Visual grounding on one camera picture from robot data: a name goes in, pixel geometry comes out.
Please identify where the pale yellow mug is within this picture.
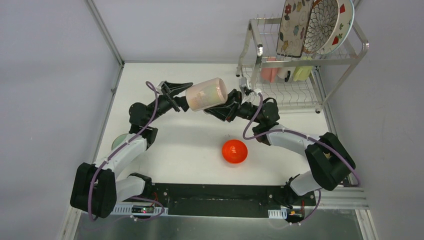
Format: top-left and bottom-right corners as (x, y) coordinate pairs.
(291, 66), (314, 82)

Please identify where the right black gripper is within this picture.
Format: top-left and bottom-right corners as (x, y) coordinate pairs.
(205, 88), (263, 124)

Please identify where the square floral plate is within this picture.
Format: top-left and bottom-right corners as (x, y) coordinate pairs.
(276, 0), (314, 58)

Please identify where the pink mug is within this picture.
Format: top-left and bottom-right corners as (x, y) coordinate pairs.
(260, 67), (279, 83)

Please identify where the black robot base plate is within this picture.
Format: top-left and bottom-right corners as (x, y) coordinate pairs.
(120, 182), (316, 220)

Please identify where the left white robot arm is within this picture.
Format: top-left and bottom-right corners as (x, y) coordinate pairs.
(70, 81), (193, 221)

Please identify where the white mug black handle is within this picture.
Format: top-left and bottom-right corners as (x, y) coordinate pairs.
(276, 66), (296, 83)

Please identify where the orange bowl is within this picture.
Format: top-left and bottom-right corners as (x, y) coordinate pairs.
(221, 139), (249, 164)

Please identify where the watermelon pattern round plate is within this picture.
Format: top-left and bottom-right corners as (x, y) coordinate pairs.
(316, 0), (355, 55)

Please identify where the brown petal pattern plate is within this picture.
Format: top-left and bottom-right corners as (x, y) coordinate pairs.
(303, 0), (339, 54)

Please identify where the beige cup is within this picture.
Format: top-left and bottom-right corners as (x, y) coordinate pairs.
(185, 77), (228, 112)

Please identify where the mint green bowl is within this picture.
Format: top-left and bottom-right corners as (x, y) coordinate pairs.
(111, 133), (132, 151)

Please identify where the steel two-tier dish rack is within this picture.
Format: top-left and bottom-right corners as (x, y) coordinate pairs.
(235, 17), (369, 113)

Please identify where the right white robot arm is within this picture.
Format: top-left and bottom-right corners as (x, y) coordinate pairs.
(204, 89), (356, 205)

